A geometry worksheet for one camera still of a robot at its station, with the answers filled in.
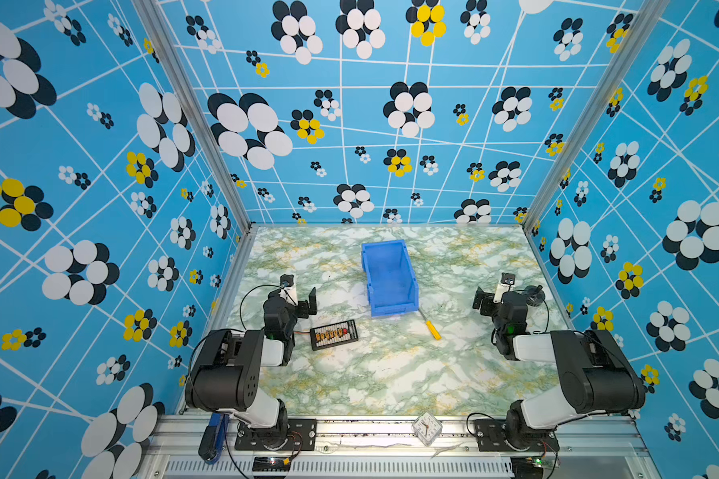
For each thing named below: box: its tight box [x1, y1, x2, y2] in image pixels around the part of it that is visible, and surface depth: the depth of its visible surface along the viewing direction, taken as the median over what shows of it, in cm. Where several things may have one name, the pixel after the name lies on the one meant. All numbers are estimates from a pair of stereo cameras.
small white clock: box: [410, 412, 444, 448], surface depth 75 cm
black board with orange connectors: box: [309, 318, 359, 352], surface depth 91 cm
